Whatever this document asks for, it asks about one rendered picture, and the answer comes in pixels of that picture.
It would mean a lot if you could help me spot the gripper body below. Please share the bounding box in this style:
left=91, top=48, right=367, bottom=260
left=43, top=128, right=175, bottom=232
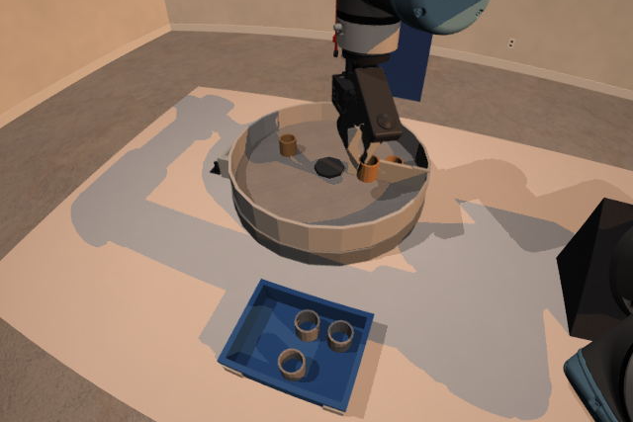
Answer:
left=331, top=49, right=390, bottom=127

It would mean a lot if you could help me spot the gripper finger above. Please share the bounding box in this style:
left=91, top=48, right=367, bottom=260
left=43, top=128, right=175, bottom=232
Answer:
left=360, top=125, right=382, bottom=165
left=337, top=110, right=362, bottom=170

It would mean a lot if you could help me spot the blue open crate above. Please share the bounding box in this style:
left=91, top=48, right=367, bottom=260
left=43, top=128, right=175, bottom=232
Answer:
left=217, top=279, right=374, bottom=416

